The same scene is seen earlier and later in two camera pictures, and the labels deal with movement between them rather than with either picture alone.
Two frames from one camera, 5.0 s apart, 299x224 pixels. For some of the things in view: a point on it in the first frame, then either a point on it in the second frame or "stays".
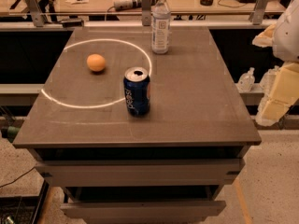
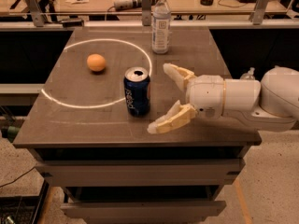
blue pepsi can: (137, 91) stays
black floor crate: (21, 209) stays
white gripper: (288, 36) → (206, 95)
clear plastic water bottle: (161, 24) stays
